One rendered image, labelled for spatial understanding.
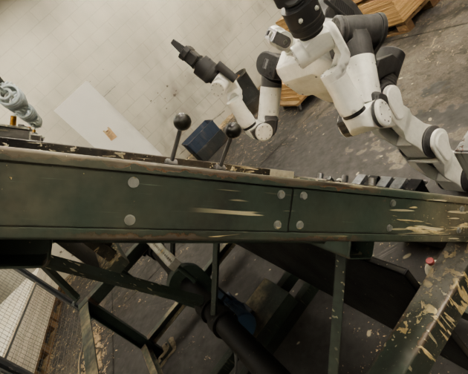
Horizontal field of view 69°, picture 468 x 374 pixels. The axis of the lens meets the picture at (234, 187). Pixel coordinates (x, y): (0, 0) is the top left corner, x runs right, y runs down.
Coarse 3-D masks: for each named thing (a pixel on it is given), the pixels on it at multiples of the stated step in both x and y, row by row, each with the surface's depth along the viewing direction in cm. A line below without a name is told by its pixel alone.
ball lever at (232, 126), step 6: (228, 126) 75; (234, 126) 75; (240, 126) 76; (228, 132) 75; (234, 132) 75; (240, 132) 76; (228, 138) 77; (234, 138) 76; (228, 144) 78; (228, 150) 79; (222, 156) 79; (222, 162) 80; (216, 168) 80; (222, 168) 81
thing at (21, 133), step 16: (0, 80) 101; (16, 96) 105; (16, 112) 103; (0, 128) 100; (16, 128) 102; (0, 144) 100; (16, 144) 102; (32, 144) 103; (48, 144) 105; (64, 144) 107; (144, 160) 119; (160, 160) 121; (192, 160) 127; (288, 176) 147
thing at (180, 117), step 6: (180, 114) 70; (186, 114) 70; (174, 120) 70; (180, 120) 69; (186, 120) 69; (180, 126) 70; (186, 126) 70; (180, 132) 72; (180, 138) 73; (174, 144) 73; (174, 150) 74; (174, 156) 75; (168, 162) 75; (174, 162) 75
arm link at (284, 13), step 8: (280, 0) 79; (288, 0) 78; (296, 0) 78; (304, 0) 78; (312, 0) 78; (280, 8) 80; (288, 8) 80; (296, 8) 79; (304, 8) 78; (312, 8) 78; (320, 8) 81; (288, 16) 80; (296, 16) 79; (304, 16) 79; (312, 16) 79; (288, 24) 83; (296, 24) 81; (304, 24) 80
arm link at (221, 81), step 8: (216, 64) 137; (208, 72) 135; (216, 72) 137; (224, 72) 135; (232, 72) 135; (208, 80) 137; (216, 80) 135; (224, 80) 136; (232, 80) 136; (216, 88) 136; (224, 88) 135
